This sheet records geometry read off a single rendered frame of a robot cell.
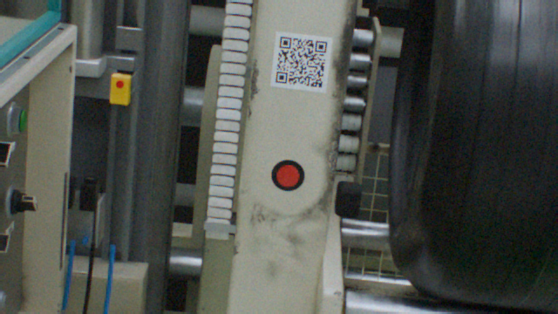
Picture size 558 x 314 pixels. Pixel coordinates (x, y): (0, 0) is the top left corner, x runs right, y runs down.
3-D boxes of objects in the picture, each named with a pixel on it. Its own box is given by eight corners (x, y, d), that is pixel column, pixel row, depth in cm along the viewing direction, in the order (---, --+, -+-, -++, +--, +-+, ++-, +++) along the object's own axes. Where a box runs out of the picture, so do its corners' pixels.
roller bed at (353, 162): (248, 186, 192) (265, 19, 183) (252, 160, 206) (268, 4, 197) (358, 199, 192) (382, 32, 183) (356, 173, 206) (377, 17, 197)
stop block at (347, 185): (334, 217, 169) (338, 188, 167) (334, 207, 173) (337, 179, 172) (359, 220, 169) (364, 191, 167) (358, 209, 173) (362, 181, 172)
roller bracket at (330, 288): (314, 357, 145) (323, 289, 142) (314, 243, 183) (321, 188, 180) (338, 359, 145) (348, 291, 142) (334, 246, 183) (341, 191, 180)
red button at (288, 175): (275, 186, 149) (278, 165, 149) (275, 181, 151) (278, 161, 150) (297, 188, 149) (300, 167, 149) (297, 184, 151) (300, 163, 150)
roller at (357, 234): (334, 215, 178) (330, 242, 178) (335, 221, 173) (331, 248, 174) (548, 239, 178) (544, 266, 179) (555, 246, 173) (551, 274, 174)
